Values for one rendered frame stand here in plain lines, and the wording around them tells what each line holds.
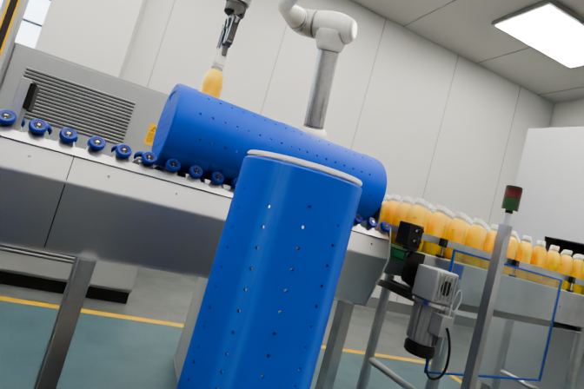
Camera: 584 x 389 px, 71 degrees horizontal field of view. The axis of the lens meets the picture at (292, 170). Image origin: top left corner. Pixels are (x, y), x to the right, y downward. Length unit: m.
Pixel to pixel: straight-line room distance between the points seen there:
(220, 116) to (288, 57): 3.30
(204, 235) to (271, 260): 0.58
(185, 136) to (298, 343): 0.72
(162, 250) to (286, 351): 0.64
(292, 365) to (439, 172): 4.79
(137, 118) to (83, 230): 1.68
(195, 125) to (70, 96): 1.74
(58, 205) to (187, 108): 0.45
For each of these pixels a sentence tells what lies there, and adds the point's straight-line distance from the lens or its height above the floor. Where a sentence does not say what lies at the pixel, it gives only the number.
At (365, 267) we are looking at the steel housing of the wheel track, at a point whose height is 0.78.
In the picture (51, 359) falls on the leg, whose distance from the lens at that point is 1.45.
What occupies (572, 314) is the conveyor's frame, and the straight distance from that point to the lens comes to 2.71.
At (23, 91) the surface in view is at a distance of 1.37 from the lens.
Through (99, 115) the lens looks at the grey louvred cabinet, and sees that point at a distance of 2.93.
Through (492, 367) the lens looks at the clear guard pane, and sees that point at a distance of 2.18.
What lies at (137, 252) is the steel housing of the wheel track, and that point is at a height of 0.67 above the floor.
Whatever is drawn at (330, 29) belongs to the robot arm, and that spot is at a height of 1.77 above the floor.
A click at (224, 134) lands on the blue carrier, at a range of 1.33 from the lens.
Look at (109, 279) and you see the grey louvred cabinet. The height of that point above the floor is 0.15.
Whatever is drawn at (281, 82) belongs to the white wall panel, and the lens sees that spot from 4.51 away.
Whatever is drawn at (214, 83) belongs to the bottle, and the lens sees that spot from 1.46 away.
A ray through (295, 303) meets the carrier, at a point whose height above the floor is 0.76.
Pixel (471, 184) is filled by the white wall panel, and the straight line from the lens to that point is 5.89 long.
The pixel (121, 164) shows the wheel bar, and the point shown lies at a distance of 1.30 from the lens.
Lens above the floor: 0.94
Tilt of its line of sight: 5 degrees up
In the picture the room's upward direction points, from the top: 16 degrees clockwise
